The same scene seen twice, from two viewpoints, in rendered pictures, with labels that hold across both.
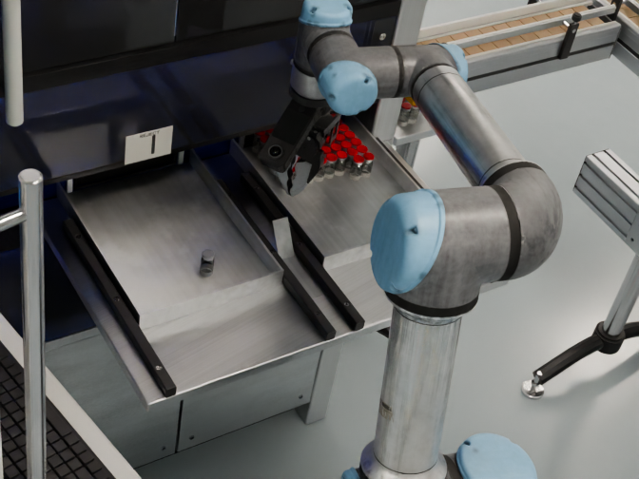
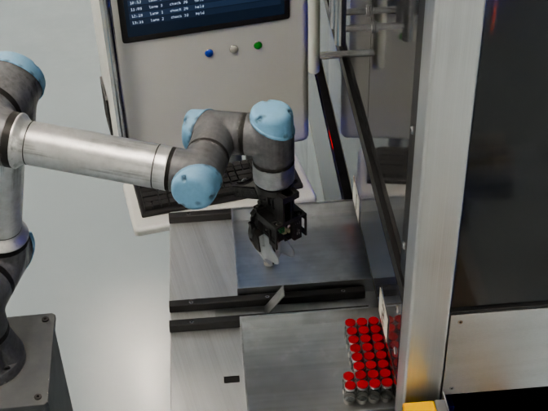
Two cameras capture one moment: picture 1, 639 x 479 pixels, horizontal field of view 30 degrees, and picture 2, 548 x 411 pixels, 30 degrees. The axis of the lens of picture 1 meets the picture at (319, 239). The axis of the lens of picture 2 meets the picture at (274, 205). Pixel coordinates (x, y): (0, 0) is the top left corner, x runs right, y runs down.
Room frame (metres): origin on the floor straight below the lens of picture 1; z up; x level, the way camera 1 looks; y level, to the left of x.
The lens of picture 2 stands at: (2.35, -1.14, 2.34)
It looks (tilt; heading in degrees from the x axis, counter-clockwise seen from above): 39 degrees down; 125
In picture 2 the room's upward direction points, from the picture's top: 2 degrees counter-clockwise
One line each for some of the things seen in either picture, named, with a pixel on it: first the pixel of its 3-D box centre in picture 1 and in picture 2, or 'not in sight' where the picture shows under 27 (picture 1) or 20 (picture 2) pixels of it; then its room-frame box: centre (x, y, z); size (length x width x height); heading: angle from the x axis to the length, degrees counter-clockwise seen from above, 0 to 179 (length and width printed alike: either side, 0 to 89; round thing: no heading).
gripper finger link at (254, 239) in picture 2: (308, 159); (260, 231); (1.48, 0.04, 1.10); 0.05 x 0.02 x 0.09; 70
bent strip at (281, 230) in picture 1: (297, 258); (249, 302); (1.45, 0.03, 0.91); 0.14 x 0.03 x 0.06; 38
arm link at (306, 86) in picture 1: (313, 75); (275, 170); (1.51, 0.06, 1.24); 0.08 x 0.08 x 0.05
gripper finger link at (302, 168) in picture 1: (307, 172); (270, 254); (1.50, 0.04, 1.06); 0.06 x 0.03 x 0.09; 160
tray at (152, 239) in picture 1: (167, 232); (313, 247); (1.46, 0.26, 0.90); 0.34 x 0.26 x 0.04; 39
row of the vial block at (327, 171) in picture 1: (324, 167); (355, 360); (1.71, 0.02, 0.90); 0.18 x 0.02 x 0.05; 129
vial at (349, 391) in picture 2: (366, 164); (350, 393); (1.74, -0.06, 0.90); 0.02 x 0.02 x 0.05
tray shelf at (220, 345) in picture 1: (272, 244); (288, 314); (1.51, 0.08, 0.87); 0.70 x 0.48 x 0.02; 129
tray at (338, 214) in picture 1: (336, 184); (333, 364); (1.68, -0.01, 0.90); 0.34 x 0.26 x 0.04; 39
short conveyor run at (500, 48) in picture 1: (485, 42); not in sight; (2.22, -0.26, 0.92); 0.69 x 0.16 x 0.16; 129
